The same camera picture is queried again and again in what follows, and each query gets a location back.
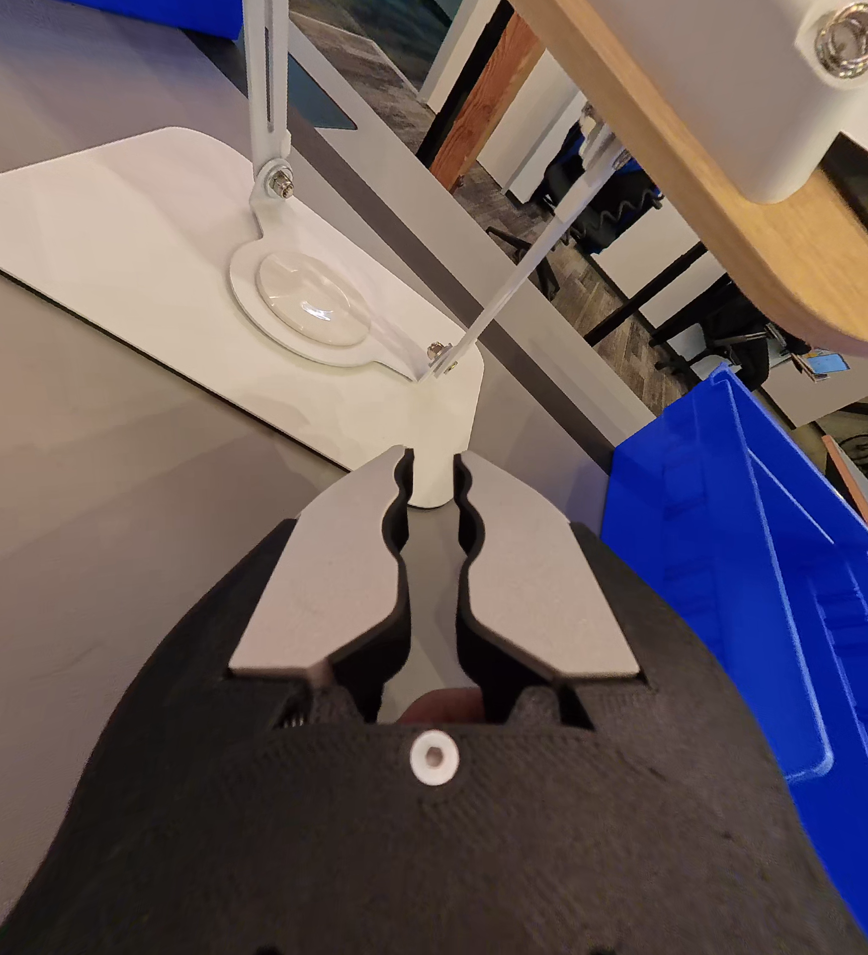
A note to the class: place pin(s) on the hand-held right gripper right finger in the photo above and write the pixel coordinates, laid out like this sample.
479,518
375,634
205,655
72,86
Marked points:
546,589

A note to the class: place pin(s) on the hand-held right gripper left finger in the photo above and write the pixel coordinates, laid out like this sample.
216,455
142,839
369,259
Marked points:
322,589

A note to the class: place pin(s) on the blue plastic bin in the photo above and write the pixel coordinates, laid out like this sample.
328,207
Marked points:
165,15
702,559

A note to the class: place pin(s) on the grey desk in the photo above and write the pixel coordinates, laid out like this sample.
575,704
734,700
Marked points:
68,485

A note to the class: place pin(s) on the wooden top office desk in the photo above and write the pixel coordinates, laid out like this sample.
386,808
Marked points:
643,295

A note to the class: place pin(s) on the black office chair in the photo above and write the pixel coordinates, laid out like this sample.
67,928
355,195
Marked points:
598,216

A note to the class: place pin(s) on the blue jacket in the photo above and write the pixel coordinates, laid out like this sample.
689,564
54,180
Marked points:
639,201

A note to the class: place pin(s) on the white stand with wooden board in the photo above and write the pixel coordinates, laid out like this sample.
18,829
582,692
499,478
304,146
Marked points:
106,224

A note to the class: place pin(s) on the wooden post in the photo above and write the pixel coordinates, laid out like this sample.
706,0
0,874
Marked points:
486,97

